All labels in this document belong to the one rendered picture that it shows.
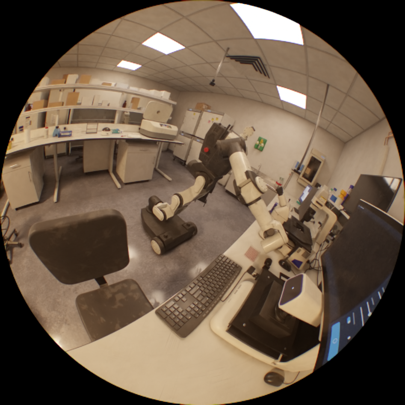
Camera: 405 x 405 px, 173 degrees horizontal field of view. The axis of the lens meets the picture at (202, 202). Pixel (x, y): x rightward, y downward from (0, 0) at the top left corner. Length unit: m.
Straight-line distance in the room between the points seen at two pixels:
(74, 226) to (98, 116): 4.06
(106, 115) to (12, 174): 3.02
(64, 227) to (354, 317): 0.71
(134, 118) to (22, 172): 3.55
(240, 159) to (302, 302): 0.58
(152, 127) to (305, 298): 2.49
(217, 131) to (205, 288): 0.85
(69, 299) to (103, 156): 2.48
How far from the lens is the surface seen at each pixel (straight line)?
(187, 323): 0.51
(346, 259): 0.47
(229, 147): 0.71
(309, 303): 0.41
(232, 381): 0.61
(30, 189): 2.48
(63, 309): 1.47
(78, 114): 4.38
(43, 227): 0.50
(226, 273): 0.64
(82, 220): 0.46
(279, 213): 0.95
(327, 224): 1.07
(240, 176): 0.58
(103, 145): 2.93
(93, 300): 0.85
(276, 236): 0.62
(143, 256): 1.49
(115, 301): 0.82
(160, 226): 1.58
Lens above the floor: 1.26
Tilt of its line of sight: 29 degrees down
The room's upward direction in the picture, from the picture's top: 22 degrees clockwise
